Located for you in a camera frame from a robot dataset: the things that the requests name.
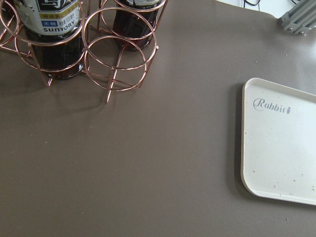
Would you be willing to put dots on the cream rabbit tray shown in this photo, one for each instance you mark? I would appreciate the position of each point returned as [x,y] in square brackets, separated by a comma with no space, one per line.
[278,142]

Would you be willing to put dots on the tea bottle back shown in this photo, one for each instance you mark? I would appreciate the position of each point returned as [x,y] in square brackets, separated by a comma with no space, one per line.
[134,29]

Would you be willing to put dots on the tea bottle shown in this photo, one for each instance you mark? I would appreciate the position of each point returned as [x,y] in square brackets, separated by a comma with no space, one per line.
[49,21]
[134,29]

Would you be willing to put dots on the tea bottle front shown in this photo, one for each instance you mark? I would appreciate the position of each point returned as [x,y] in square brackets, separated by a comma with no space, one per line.
[49,21]

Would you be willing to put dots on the copper wire bottle rack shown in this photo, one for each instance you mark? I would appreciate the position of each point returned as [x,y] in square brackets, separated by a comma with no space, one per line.
[113,61]

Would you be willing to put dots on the aluminium frame bracket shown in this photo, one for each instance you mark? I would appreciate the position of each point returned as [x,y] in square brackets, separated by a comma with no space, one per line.
[301,18]

